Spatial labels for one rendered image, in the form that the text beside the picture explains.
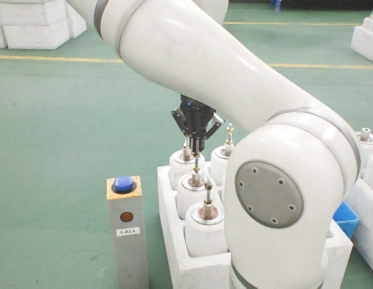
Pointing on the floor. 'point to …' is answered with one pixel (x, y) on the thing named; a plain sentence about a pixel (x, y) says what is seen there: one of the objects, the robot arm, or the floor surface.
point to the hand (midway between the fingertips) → (197, 144)
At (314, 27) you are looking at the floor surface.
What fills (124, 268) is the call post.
